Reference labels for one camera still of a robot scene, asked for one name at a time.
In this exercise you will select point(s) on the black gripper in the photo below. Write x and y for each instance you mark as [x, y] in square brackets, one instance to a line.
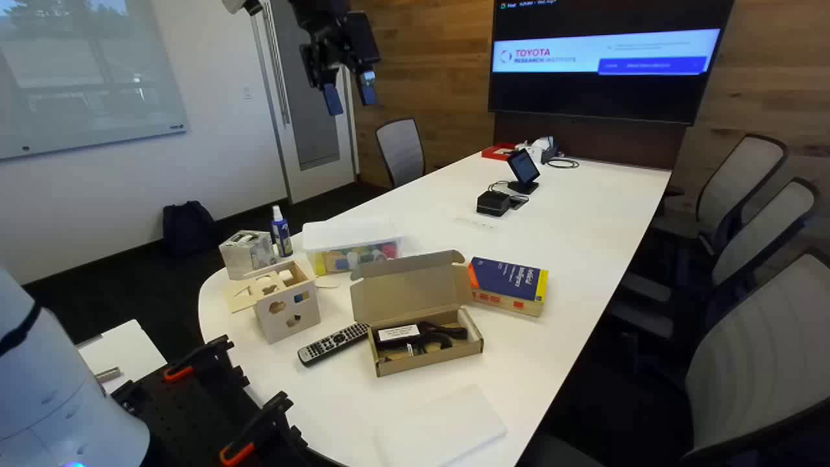
[333, 40]

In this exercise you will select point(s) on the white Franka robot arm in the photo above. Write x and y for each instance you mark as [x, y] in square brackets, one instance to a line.
[53, 389]

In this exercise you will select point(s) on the flat wooden sorter lid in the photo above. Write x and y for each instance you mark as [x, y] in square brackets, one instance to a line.
[242, 296]

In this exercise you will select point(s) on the blue spray bottle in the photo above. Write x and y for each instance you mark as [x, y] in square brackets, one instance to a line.
[281, 233]

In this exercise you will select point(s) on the red flat object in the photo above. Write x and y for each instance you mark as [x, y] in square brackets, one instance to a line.
[497, 150]

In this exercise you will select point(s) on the small black box device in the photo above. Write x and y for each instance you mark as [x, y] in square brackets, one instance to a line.
[494, 202]

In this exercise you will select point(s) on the black tablet on stand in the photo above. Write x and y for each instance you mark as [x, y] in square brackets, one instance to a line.
[523, 166]

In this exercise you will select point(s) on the small white cube box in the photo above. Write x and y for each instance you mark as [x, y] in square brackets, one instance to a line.
[242, 251]

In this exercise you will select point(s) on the open cardboard box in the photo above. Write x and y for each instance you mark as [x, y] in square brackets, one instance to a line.
[406, 288]

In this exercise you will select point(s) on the black bag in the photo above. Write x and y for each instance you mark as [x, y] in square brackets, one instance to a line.
[187, 225]

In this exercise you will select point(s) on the wooden shape sorter box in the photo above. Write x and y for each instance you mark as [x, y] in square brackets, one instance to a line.
[288, 307]

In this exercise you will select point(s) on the blue and yellow book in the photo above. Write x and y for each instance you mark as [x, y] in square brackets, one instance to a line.
[506, 281]

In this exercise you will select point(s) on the black remote control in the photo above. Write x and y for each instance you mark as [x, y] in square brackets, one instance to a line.
[333, 344]

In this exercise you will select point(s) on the black tool with white label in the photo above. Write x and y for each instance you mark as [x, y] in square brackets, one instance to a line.
[432, 332]

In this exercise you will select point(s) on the glass whiteboard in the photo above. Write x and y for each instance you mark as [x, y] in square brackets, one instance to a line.
[78, 78]

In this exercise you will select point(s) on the black clamp orange tip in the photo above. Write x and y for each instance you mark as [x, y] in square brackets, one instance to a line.
[259, 423]
[203, 353]

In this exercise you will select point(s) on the white side platform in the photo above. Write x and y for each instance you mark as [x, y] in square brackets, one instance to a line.
[126, 345]

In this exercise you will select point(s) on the white foam sheet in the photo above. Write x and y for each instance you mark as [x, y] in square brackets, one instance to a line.
[442, 428]

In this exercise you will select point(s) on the black perforated mounting board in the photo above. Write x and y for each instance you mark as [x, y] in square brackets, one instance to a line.
[183, 416]

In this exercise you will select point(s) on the grey mesh office chair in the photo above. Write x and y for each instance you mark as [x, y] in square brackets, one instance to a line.
[761, 353]
[740, 177]
[761, 228]

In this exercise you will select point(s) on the wall mounted TV screen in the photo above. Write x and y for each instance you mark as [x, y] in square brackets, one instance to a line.
[606, 85]

